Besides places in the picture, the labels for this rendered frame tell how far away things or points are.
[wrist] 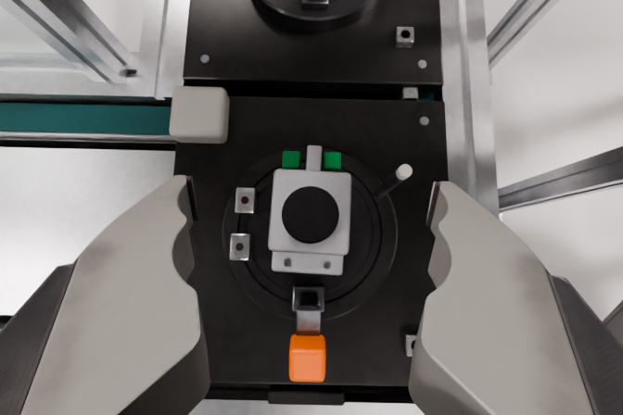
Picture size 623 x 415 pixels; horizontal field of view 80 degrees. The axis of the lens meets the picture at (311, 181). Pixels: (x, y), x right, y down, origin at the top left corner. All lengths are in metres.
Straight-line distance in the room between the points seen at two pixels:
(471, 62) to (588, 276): 0.28
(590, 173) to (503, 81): 0.24
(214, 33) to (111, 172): 0.17
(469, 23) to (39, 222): 0.46
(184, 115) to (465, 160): 0.25
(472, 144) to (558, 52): 0.24
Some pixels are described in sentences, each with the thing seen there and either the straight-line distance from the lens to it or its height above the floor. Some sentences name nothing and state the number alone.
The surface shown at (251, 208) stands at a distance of 0.29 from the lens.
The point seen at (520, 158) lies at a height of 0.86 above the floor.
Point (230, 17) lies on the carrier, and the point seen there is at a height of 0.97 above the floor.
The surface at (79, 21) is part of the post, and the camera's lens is 0.35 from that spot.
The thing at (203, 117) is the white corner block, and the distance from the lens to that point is 0.33.
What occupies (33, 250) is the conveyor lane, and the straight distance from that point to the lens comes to 0.46.
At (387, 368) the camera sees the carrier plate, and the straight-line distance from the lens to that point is 0.34.
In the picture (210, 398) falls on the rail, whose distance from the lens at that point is 0.36.
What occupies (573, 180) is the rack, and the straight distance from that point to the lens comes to 0.34.
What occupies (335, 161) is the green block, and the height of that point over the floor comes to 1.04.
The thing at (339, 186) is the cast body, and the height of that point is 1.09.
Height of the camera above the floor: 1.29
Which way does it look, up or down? 79 degrees down
